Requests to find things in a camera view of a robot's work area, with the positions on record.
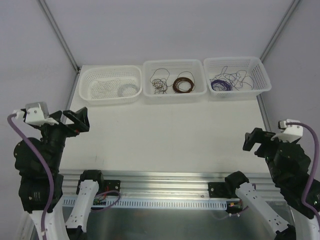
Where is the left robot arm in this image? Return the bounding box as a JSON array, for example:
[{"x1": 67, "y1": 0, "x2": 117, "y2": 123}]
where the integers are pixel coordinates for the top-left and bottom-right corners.
[{"x1": 7, "y1": 102, "x2": 105, "y2": 240}]

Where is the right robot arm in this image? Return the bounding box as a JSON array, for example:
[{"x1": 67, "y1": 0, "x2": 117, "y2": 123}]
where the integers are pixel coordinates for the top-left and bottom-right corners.
[{"x1": 223, "y1": 120, "x2": 320, "y2": 240}]

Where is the left white perforated basket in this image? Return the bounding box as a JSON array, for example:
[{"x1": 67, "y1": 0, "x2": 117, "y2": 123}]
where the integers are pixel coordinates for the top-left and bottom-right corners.
[{"x1": 78, "y1": 65, "x2": 143, "y2": 106}]

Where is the white perforated basket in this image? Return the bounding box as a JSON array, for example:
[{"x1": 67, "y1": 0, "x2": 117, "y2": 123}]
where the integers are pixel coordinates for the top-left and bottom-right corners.
[
  {"x1": 203, "y1": 56, "x2": 272, "y2": 101},
  {"x1": 78, "y1": 65, "x2": 143, "y2": 106},
  {"x1": 142, "y1": 59, "x2": 207, "y2": 105}
]

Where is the right white perforated basket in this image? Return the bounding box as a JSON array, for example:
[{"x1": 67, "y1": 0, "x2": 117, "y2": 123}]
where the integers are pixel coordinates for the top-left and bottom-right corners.
[{"x1": 203, "y1": 56, "x2": 272, "y2": 101}]

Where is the middle white perforated basket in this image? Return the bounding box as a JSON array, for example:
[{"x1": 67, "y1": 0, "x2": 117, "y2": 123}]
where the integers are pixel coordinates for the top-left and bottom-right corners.
[{"x1": 142, "y1": 59, "x2": 207, "y2": 105}]

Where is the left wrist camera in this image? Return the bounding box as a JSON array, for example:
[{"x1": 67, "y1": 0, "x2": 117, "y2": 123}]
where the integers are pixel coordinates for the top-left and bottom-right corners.
[{"x1": 13, "y1": 101, "x2": 59, "y2": 127}]

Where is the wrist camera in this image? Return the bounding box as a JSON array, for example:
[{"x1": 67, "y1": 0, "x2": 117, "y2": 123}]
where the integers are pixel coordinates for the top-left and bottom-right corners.
[
  {"x1": 13, "y1": 101, "x2": 59, "y2": 127},
  {"x1": 271, "y1": 119, "x2": 304, "y2": 143}
]

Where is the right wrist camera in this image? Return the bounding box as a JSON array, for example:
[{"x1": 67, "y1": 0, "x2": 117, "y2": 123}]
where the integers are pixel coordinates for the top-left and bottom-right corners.
[{"x1": 271, "y1": 119, "x2": 304, "y2": 143}]

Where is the white coiled cable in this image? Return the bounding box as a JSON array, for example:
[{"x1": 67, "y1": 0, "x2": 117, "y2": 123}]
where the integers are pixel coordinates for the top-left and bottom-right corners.
[{"x1": 117, "y1": 84, "x2": 139, "y2": 97}]

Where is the purple cable bundle in basket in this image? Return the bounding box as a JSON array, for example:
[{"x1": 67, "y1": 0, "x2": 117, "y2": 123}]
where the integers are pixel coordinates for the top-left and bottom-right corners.
[{"x1": 209, "y1": 74, "x2": 236, "y2": 92}]

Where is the aluminium mounting rail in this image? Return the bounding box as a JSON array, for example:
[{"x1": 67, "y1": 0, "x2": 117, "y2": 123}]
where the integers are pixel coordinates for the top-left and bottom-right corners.
[{"x1": 60, "y1": 170, "x2": 284, "y2": 201}]

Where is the left frame post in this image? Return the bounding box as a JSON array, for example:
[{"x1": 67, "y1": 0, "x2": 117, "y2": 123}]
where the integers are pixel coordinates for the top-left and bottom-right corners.
[{"x1": 37, "y1": 0, "x2": 80, "y2": 73}]

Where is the frame post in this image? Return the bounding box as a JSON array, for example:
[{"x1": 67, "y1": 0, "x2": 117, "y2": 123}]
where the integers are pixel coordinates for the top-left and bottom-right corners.
[
  {"x1": 37, "y1": 0, "x2": 80, "y2": 73},
  {"x1": 259, "y1": 0, "x2": 302, "y2": 63}
]

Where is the white slotted cable duct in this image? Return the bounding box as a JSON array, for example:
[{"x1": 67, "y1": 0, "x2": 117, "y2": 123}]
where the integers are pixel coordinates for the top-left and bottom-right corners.
[{"x1": 62, "y1": 197, "x2": 227, "y2": 211}]

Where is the brown coiled cable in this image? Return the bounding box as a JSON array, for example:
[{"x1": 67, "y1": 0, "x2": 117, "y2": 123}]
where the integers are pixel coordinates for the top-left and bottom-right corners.
[{"x1": 171, "y1": 71, "x2": 196, "y2": 94}]

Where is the right frame post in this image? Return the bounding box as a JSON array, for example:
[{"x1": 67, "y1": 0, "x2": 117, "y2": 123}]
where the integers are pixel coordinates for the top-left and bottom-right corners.
[{"x1": 259, "y1": 0, "x2": 302, "y2": 63}]

